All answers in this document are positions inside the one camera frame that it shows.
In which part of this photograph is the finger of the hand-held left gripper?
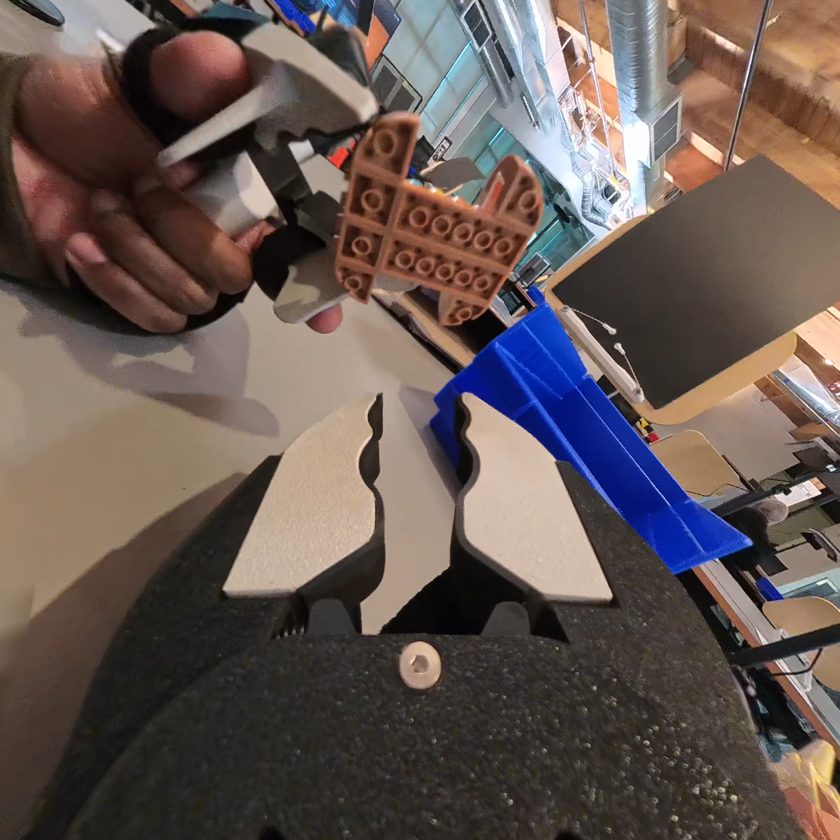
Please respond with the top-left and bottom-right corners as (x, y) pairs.
(271, 246), (352, 327)
(241, 21), (383, 145)

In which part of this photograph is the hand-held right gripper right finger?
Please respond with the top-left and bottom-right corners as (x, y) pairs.
(453, 391), (616, 606)

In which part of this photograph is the white metal frame rail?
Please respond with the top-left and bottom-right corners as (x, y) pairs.
(560, 304), (647, 404)

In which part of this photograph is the blue plastic bin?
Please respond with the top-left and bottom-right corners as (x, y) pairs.
(430, 287), (753, 576)

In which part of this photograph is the person's left forearm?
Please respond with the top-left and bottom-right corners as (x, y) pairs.
(0, 52), (34, 283)

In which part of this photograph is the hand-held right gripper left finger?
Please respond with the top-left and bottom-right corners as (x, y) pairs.
(222, 392), (386, 599)

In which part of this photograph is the black wood-edged divider panel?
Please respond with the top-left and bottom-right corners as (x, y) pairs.
(543, 154), (840, 426)

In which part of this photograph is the brown brick-built toy animal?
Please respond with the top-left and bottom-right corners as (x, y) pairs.
(335, 110), (547, 328)

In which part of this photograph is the silver ventilation duct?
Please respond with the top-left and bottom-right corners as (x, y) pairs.
(600, 0), (686, 168)

